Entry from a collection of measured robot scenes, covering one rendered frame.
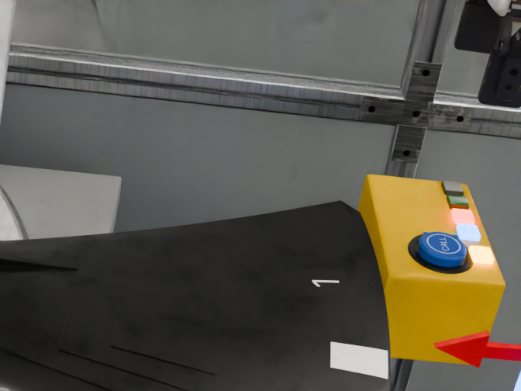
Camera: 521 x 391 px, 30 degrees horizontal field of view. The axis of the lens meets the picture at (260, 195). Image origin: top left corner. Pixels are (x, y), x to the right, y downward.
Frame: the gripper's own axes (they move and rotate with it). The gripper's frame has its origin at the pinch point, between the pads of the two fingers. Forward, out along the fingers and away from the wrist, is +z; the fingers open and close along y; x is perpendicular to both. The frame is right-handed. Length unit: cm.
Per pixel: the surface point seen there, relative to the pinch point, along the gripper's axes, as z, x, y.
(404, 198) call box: 17.3, 1.3, 7.8
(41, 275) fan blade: 5.6, 28.8, -23.6
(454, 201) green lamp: 16.6, -3.1, 7.3
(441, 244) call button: 16.1, -0.3, -0.6
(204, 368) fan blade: 6.3, 19.6, -28.9
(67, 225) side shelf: 39, 34, 29
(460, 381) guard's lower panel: 71, -25, 45
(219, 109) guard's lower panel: 30, 17, 45
